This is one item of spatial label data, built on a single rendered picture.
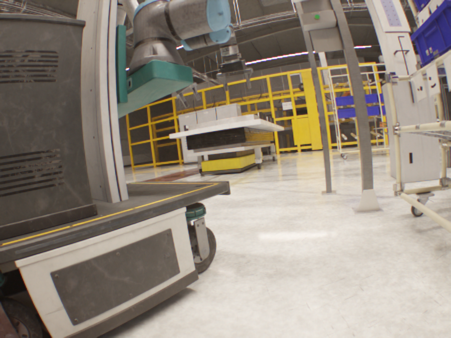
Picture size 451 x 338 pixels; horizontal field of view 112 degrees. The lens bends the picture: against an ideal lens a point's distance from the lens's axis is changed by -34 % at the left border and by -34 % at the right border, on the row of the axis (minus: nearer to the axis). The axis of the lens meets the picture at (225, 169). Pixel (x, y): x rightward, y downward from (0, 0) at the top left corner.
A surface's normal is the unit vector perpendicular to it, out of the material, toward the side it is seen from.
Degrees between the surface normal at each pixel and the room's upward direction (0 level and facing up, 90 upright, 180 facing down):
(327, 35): 90
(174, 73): 90
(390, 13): 90
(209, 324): 0
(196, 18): 137
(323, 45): 90
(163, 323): 0
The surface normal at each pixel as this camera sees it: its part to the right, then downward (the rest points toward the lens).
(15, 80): 0.78, -0.04
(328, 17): -0.37, 0.13
